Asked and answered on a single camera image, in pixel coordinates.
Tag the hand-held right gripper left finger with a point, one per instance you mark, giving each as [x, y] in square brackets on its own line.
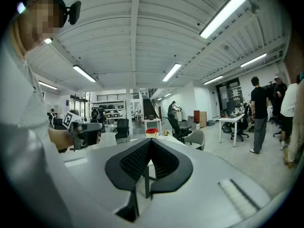
[90, 165]

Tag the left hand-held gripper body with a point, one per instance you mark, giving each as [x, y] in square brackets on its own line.
[77, 136]

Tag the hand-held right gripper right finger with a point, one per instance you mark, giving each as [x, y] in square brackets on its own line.
[209, 174]

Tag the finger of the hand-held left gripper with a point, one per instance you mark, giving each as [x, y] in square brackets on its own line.
[91, 126]

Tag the person's left forearm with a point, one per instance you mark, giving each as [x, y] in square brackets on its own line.
[59, 138]

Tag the white plastic chair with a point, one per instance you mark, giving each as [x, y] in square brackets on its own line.
[107, 139]

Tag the metal storage shelving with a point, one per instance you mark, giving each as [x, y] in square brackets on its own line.
[111, 109]

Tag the black office chair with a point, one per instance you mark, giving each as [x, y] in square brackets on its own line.
[122, 128]
[242, 127]
[178, 128]

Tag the grey upholstered chair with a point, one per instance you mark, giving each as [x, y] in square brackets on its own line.
[196, 138]

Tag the black balcony railing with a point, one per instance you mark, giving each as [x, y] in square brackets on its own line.
[117, 97]

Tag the white column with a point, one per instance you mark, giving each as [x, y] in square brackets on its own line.
[129, 110]

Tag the small white drawer cabinet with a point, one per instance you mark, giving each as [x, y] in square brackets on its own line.
[196, 125]

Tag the grey bin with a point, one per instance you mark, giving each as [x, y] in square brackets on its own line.
[210, 123]

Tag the ceiling strip light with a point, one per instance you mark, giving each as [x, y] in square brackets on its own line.
[253, 60]
[224, 13]
[48, 85]
[84, 73]
[167, 94]
[171, 72]
[213, 79]
[48, 40]

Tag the wooden cabinet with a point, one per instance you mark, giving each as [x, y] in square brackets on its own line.
[200, 119]

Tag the potted orange flowers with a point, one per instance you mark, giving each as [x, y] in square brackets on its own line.
[166, 133]

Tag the dark staircase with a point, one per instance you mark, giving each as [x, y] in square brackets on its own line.
[149, 108]

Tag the red-rimmed fabric storage bag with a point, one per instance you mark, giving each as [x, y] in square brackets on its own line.
[152, 130]

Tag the white office desk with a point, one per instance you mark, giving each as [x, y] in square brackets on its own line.
[231, 118]

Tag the small white table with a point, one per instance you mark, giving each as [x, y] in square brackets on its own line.
[153, 120]

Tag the white counter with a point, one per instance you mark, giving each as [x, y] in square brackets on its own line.
[178, 116]

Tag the person's grey t-shirt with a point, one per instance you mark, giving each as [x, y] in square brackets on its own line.
[16, 98]

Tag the dark double door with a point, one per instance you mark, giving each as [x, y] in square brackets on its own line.
[229, 96]

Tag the person's head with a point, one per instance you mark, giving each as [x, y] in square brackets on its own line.
[40, 20]

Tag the black head-mounted camera rig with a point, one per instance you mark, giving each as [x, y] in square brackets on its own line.
[74, 12]

